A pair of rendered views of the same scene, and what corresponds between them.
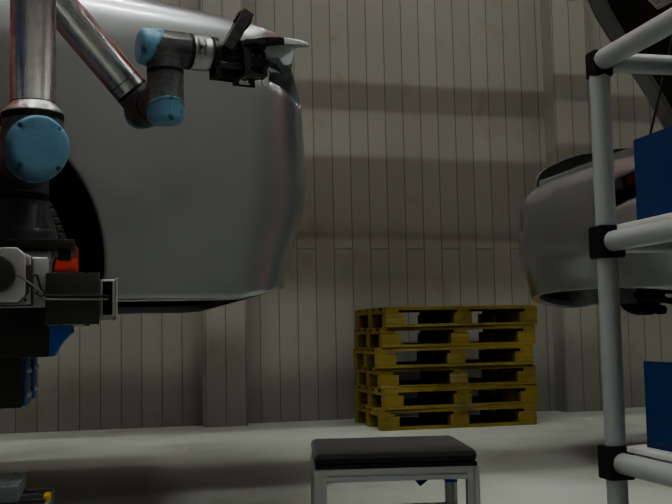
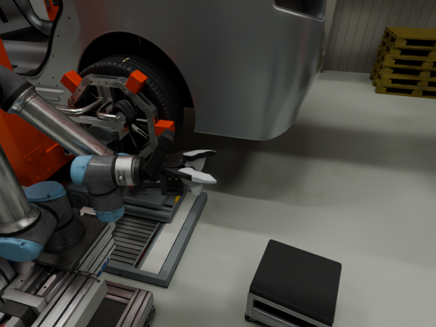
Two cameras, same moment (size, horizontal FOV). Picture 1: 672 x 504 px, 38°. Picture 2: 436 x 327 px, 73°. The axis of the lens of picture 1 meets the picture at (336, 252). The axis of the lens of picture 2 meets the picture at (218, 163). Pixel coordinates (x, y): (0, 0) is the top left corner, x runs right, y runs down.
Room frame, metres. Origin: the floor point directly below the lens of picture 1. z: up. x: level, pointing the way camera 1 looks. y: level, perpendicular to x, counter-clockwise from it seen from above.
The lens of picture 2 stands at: (1.61, -0.20, 1.65)
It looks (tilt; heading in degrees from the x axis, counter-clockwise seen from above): 35 degrees down; 28
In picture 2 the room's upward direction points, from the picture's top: straight up
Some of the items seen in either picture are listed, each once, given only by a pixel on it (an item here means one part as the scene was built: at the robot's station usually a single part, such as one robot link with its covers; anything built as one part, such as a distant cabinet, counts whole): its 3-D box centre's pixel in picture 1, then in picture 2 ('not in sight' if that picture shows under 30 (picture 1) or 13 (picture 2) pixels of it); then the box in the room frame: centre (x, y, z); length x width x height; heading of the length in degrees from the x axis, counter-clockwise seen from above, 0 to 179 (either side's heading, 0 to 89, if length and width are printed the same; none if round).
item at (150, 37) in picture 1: (164, 50); (98, 171); (1.99, 0.34, 1.21); 0.11 x 0.08 x 0.09; 118
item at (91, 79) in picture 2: not in sight; (115, 122); (2.70, 1.08, 0.85); 0.54 x 0.07 x 0.54; 103
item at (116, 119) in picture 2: not in sight; (111, 103); (2.60, 0.95, 1.03); 0.19 x 0.18 x 0.11; 13
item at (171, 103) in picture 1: (162, 98); (109, 196); (2.00, 0.35, 1.12); 0.11 x 0.08 x 0.11; 28
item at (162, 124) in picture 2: (61, 259); (165, 128); (2.77, 0.77, 0.85); 0.09 x 0.08 x 0.07; 103
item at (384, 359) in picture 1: (442, 364); (420, 61); (6.86, -0.71, 0.40); 1.12 x 0.76 x 0.79; 104
